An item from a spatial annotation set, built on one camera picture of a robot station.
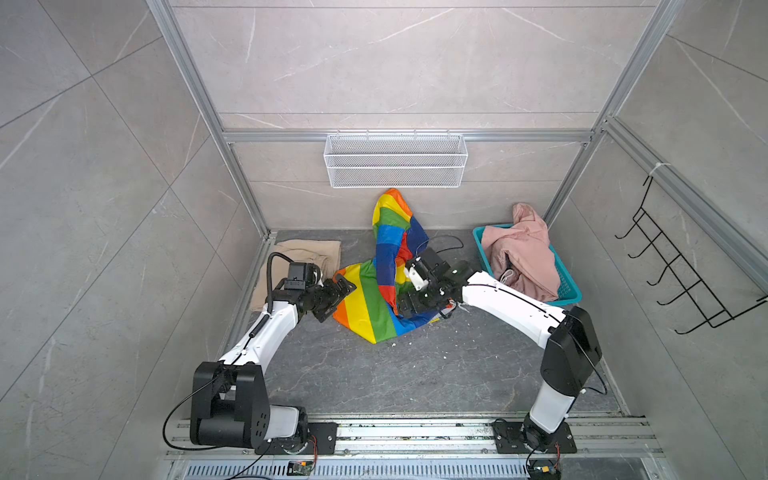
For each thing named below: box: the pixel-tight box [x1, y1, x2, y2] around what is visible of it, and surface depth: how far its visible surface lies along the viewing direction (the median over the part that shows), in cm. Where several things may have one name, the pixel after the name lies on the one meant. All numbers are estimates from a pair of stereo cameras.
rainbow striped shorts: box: [333, 188, 442, 344], surface depth 97 cm
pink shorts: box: [481, 203, 561, 302], surface depth 98 cm
